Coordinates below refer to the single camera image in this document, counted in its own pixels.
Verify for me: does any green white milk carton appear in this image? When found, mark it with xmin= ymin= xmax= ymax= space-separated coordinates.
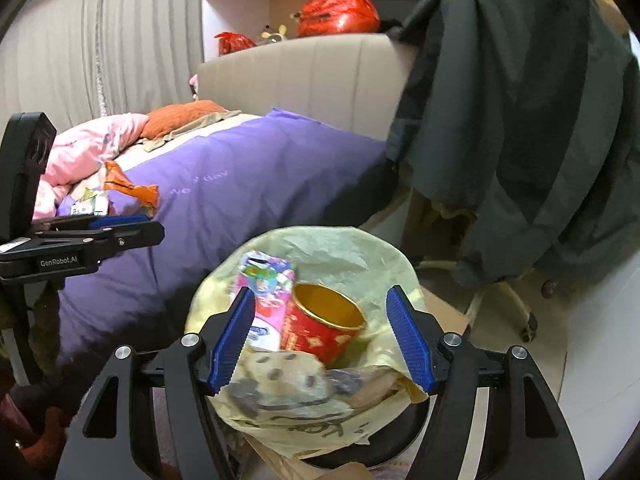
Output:
xmin=70 ymin=190 xmax=111 ymax=217

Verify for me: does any orange snack bag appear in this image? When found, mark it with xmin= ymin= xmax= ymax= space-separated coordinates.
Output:
xmin=102 ymin=160 xmax=160 ymax=211

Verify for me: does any pink white candy wrapper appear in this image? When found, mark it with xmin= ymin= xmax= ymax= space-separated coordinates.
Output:
xmin=231 ymin=250 xmax=296 ymax=351

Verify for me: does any red paper cup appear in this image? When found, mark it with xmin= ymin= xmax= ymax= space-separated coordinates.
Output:
xmin=280 ymin=283 xmax=367 ymax=366

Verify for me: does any yellow trash bag bin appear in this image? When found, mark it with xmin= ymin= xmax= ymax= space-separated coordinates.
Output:
xmin=186 ymin=226 xmax=426 ymax=460

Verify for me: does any pink duvet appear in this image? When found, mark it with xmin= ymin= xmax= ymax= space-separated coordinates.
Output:
xmin=32 ymin=113 xmax=149 ymax=220

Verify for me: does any beige bed sheet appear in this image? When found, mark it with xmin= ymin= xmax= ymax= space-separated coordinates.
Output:
xmin=115 ymin=113 xmax=259 ymax=171

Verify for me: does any office chair base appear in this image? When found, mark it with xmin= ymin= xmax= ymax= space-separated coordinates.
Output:
xmin=414 ymin=258 xmax=556 ymax=344

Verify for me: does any orange pillow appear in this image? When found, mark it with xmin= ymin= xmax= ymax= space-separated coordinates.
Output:
xmin=140 ymin=100 xmax=228 ymax=140

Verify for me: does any cardboard box on floor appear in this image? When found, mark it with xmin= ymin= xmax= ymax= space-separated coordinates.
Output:
xmin=244 ymin=286 xmax=471 ymax=480

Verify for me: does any pink plush toy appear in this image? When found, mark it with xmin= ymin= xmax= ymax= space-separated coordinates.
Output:
xmin=189 ymin=74 xmax=198 ymax=100

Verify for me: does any purple bed blanket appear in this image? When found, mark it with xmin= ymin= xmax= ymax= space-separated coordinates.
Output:
xmin=58 ymin=110 xmax=397 ymax=370

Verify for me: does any grey pleated curtain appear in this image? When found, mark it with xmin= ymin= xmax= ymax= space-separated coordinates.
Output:
xmin=1 ymin=0 xmax=203 ymax=131

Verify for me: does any small red plastic bag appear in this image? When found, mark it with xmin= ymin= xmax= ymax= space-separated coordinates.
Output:
xmin=215 ymin=32 xmax=256 ymax=56

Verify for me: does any white toy with ears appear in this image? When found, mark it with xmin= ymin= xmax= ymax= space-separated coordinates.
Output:
xmin=257 ymin=24 xmax=288 ymax=44

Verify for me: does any beige padded headboard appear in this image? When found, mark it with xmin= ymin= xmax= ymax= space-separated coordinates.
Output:
xmin=198 ymin=34 xmax=416 ymax=141

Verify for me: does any large red plastic bag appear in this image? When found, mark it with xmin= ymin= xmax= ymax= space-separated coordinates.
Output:
xmin=297 ymin=0 xmax=381 ymax=38

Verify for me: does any black jacket on chair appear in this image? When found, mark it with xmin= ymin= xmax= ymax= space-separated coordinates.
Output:
xmin=387 ymin=0 xmax=639 ymax=288

